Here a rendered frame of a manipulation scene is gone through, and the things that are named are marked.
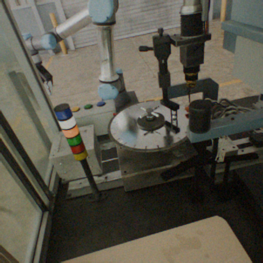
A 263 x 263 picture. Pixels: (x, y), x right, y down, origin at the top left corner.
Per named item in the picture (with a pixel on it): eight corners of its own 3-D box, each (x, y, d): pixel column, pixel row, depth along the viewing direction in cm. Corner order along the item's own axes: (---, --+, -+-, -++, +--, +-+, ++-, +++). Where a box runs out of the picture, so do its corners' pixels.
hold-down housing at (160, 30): (157, 90, 77) (152, 31, 66) (156, 84, 82) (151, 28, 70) (172, 88, 77) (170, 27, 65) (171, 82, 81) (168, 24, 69)
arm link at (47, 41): (56, 30, 118) (39, 33, 120) (46, 35, 109) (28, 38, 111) (61, 44, 122) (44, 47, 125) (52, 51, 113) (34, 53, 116)
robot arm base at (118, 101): (108, 98, 152) (104, 86, 146) (128, 94, 152) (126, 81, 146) (109, 108, 139) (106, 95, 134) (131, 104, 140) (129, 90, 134)
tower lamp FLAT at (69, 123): (60, 131, 61) (56, 122, 59) (61, 122, 65) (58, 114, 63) (75, 127, 61) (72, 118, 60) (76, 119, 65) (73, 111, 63)
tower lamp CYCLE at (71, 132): (64, 139, 63) (60, 131, 61) (65, 131, 67) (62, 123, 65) (78, 136, 63) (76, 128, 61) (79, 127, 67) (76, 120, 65)
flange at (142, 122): (132, 119, 87) (132, 114, 86) (157, 111, 89) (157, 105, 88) (143, 132, 78) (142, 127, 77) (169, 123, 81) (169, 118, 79)
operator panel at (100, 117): (70, 141, 116) (61, 119, 107) (72, 130, 125) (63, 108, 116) (120, 130, 117) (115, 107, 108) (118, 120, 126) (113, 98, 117)
